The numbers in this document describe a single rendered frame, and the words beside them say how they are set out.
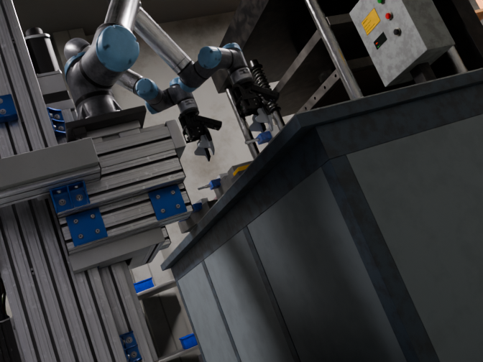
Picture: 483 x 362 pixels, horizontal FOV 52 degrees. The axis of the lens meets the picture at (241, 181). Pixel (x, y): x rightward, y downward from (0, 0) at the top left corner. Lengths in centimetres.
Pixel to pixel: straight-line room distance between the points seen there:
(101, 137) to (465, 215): 99
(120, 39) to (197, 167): 376
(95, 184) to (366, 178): 71
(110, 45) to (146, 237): 55
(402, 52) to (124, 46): 125
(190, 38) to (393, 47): 382
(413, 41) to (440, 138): 84
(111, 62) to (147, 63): 416
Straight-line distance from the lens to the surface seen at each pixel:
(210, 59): 176
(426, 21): 227
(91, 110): 149
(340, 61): 240
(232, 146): 533
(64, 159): 130
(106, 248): 149
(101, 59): 145
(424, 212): 133
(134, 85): 201
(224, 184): 192
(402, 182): 132
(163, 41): 186
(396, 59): 230
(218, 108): 548
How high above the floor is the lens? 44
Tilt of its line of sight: 12 degrees up
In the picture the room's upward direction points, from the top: 22 degrees counter-clockwise
